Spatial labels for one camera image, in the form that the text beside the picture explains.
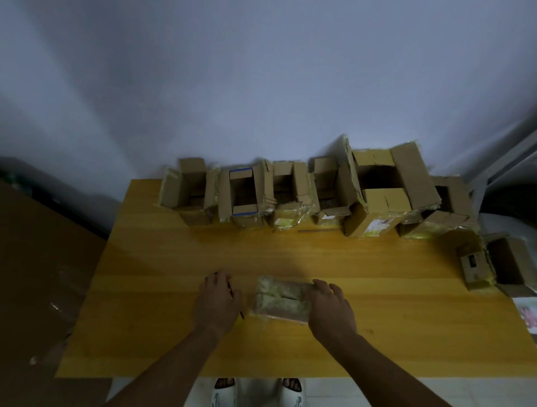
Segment person's left hand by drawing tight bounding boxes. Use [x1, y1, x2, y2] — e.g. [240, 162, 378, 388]
[192, 270, 243, 337]

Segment person's right hand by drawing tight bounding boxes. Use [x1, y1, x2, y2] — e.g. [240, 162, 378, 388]
[304, 278, 358, 343]

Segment taped cardboard box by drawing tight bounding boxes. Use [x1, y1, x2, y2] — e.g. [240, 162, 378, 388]
[250, 275, 313, 326]

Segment row of cardboard boxes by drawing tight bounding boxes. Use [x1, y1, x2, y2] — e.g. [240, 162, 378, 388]
[156, 134, 537, 299]

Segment person's right forearm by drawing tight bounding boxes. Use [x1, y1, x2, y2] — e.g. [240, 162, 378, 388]
[318, 331, 452, 407]

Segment person's left forearm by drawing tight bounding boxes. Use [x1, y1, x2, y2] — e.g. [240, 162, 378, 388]
[107, 326, 229, 407]

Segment person's left white slipper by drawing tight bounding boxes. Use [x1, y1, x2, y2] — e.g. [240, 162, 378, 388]
[211, 377, 238, 407]

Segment large brown cardboard sheet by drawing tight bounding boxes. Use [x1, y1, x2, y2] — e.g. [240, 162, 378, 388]
[0, 180, 112, 407]

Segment small box at table edge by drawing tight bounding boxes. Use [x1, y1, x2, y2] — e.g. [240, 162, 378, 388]
[478, 214, 537, 240]

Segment yellow wooden table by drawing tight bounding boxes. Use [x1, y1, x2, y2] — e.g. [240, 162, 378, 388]
[54, 178, 537, 380]

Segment pink printed white paper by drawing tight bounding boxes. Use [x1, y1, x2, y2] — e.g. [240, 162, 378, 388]
[512, 296, 537, 335]

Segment black bag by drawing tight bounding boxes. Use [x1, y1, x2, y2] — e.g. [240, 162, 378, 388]
[478, 184, 537, 219]

